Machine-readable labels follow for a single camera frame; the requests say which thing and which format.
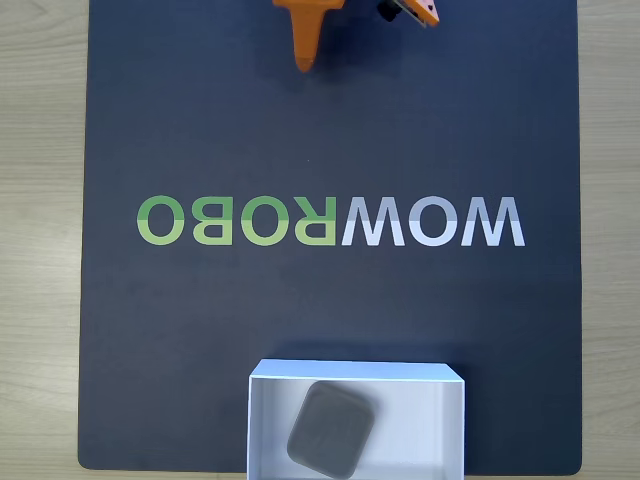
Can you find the grey square rounded block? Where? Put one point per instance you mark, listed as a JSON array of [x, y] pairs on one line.
[[330, 430]]

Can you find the white open cardboard box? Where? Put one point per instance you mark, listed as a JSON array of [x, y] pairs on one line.
[[420, 430]]

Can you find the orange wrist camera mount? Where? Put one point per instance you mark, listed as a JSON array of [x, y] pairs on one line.
[[422, 12]]

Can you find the dark mat with WOWROBO print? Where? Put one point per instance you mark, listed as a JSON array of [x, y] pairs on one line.
[[200, 310]]

